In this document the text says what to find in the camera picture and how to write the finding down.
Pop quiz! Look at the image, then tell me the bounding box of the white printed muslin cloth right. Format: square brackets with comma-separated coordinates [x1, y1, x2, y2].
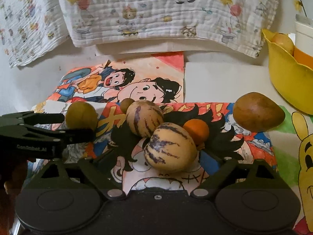
[59, 0, 279, 57]

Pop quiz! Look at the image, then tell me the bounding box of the yellow plastic bowl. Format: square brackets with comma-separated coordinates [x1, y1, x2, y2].
[262, 29, 313, 115]

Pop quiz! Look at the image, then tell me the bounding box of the pale fruit in bowl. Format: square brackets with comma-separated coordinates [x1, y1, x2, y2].
[272, 33, 294, 56]

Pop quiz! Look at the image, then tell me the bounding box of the small brown round fruit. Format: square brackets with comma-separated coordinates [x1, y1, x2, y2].
[120, 98, 134, 114]

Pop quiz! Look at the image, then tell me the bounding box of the brown oval sapodilla fruit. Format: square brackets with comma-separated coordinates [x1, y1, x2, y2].
[233, 92, 285, 133]

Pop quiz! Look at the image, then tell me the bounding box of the striped pepino melon rear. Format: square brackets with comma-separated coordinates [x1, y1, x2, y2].
[126, 100, 164, 137]

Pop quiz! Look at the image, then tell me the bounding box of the white printed muslin cloth left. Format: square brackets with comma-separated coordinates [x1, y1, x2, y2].
[1, 0, 69, 68]

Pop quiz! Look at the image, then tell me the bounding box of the small orange fruit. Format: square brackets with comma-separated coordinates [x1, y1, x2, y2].
[183, 119, 210, 145]

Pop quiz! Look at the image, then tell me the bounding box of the white printed muslin cloth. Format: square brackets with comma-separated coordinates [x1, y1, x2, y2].
[1, 0, 69, 68]
[59, 0, 279, 57]

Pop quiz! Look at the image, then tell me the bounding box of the green-brown round pear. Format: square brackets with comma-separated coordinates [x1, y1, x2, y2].
[65, 101, 98, 130]

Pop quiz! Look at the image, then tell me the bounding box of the white plastic jar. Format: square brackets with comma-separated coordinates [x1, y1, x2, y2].
[295, 14, 313, 56]

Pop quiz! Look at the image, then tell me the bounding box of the colourful cartoon drawing mat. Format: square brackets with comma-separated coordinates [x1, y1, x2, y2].
[33, 53, 277, 193]

